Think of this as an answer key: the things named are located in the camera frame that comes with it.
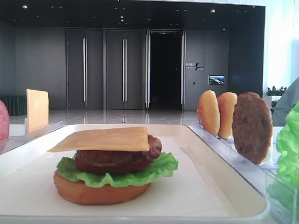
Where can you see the orange cheese slice front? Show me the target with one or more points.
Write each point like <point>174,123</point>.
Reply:
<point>130,139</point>

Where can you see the orange cheese slice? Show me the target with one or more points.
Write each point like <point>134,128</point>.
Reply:
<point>130,139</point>
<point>37,109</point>

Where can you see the green lettuce leaf on burger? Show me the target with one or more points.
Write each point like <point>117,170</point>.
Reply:
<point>163,166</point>

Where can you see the far bread slice in rack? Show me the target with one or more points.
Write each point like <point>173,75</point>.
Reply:
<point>208,112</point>

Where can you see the bread slice in rack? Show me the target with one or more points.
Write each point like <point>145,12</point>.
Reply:
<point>208,112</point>
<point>226,105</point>

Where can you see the brown meat patty on burger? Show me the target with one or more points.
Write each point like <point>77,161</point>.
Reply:
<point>118,158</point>

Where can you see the near bread slice in rack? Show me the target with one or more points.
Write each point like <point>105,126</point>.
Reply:
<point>226,105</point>

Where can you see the red tomato slice on burger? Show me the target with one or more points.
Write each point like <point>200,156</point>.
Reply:
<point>121,169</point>

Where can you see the brown meat patty in rack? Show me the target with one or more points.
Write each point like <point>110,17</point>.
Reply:
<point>252,127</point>

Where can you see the orange cheese slice rear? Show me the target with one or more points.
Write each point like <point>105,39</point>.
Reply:
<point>37,109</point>

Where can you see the green lettuce in rack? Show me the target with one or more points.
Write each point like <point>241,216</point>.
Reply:
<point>289,149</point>

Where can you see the red tomato slice in rack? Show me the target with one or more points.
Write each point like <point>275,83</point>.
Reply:
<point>4,122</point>

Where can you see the grey double door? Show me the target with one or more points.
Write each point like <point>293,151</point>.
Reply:
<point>105,69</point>

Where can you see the bottom bun slice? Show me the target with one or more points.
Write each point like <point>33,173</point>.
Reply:
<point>80,193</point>

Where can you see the white rectangular tray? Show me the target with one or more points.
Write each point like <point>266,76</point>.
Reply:
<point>204,190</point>

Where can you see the potted plants in white planters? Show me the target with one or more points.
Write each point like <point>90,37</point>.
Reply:
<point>273,95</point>

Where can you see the green draped table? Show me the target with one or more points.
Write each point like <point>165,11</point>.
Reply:
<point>16,105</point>

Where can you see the clear left food rack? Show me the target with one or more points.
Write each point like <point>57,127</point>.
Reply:
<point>16,141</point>

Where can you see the clear food rack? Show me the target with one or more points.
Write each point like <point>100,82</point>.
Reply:
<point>260,176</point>
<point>16,141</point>

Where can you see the person in grey shirt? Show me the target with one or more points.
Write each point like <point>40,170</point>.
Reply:
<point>287,101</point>

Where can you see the clear right food rack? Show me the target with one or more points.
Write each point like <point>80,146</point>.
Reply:
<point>260,176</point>

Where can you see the small wall screen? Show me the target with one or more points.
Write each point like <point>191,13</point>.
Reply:
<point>213,80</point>

